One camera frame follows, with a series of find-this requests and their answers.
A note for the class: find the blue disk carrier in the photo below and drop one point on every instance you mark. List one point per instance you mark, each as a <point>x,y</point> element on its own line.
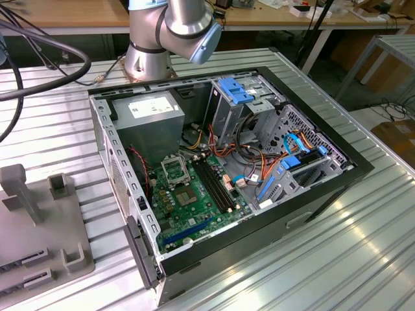
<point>290,163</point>
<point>231,90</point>

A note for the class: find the green motherboard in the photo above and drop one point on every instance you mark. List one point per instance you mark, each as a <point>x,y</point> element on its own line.
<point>204,215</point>

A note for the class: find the blue plastic bay rail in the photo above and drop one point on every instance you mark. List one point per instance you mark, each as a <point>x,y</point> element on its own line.
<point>268,186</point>

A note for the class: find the grey power supply unit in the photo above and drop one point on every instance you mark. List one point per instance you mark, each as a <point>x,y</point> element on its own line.
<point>146,129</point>

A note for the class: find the round coin cell battery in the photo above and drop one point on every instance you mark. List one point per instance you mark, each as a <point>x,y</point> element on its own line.
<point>186,241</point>

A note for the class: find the blue expansion slot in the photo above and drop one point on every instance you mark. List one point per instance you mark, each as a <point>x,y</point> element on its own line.
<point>188,231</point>

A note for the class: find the long wooden desk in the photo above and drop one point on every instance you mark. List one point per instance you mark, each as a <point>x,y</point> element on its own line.
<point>55,14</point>

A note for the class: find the CPU socket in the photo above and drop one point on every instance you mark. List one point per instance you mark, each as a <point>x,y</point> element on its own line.
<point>186,197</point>

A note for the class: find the grey metal slat table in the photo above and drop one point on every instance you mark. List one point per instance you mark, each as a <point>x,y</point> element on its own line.
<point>398,43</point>

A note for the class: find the grey metal disk bay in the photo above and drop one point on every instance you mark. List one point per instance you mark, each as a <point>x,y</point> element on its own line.
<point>285,191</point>

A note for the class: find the brown cardboard box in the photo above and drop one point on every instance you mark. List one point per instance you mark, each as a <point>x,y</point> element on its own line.
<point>398,139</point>
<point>386,73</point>

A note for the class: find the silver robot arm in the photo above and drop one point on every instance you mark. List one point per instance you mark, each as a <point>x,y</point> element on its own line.
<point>184,19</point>

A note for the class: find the black RAM slot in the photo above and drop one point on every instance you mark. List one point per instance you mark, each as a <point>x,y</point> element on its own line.
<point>220,184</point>
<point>210,188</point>

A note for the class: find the black PC case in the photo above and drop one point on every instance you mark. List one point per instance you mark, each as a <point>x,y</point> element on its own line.
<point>259,246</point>

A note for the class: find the grey parts rack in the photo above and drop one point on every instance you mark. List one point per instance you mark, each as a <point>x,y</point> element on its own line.
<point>42,226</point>

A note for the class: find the brown cardboard tray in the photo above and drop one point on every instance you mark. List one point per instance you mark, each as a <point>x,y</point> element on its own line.
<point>360,13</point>

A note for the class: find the white flat box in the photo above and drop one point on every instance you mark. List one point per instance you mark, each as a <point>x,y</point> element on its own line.
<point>295,10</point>

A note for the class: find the black hard disk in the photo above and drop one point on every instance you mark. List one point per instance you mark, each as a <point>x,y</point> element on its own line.
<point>313,157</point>

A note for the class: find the metal drive cage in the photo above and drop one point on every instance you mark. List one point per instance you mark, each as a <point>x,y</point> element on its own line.
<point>227,123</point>

